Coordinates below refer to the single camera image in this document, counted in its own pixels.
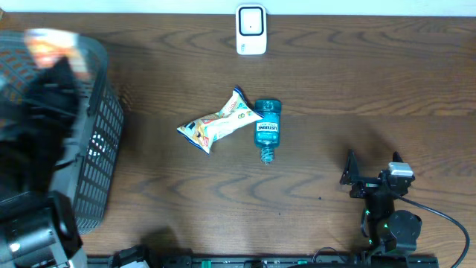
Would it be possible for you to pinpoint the yellow snack bag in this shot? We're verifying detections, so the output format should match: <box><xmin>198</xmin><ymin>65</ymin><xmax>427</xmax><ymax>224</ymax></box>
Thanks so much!
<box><xmin>177</xmin><ymin>86</ymin><xmax>263</xmax><ymax>155</ymax></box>

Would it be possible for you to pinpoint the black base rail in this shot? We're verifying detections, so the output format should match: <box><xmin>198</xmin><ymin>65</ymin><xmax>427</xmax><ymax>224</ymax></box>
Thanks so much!
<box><xmin>86</xmin><ymin>246</ymin><xmax>440</xmax><ymax>268</ymax></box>

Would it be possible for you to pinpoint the teal mouthwash bottle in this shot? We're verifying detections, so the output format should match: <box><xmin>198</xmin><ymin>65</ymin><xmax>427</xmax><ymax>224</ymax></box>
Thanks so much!
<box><xmin>254</xmin><ymin>99</ymin><xmax>282</xmax><ymax>165</ymax></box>

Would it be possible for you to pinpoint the small orange packet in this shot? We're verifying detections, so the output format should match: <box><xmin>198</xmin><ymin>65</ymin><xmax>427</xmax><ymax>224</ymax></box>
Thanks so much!
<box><xmin>24</xmin><ymin>28</ymin><xmax>91</xmax><ymax>80</ymax></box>

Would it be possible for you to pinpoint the grey plastic basket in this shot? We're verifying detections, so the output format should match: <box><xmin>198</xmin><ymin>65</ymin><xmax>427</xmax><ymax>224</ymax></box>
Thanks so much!
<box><xmin>1</xmin><ymin>31</ymin><xmax>123</xmax><ymax>235</ymax></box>

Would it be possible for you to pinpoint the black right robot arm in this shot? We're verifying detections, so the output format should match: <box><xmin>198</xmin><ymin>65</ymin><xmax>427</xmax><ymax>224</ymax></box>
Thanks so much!
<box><xmin>340</xmin><ymin>150</ymin><xmax>422</xmax><ymax>257</ymax></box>

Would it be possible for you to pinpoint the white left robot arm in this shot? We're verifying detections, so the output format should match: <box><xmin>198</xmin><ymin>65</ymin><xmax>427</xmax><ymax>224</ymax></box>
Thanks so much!
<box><xmin>1</xmin><ymin>57</ymin><xmax>83</xmax><ymax>267</ymax></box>

